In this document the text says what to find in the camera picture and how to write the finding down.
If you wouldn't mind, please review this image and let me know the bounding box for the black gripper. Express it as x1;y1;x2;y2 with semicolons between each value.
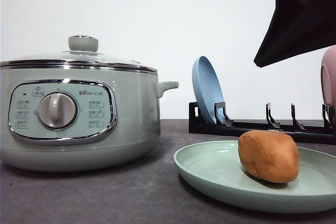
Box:
254;0;336;67

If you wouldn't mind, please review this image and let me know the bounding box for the brown potato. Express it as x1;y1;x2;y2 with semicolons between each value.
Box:
238;130;300;183

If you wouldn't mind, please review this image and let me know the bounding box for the green plate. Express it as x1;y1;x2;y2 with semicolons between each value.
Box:
173;140;336;213

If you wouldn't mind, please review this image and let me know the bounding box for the glass steamer lid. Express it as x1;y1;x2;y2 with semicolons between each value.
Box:
0;35;159;73

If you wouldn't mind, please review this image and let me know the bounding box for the pink plate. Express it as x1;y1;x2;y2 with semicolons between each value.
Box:
321;45;336;127

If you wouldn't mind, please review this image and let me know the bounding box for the blue plate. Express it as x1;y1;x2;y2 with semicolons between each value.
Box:
192;56;225;124

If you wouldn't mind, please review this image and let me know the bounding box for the green electric steamer pot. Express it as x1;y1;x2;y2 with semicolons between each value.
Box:
0;59;179;172

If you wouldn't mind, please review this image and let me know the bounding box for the black dish rack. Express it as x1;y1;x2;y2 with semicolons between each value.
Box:
189;102;336;145

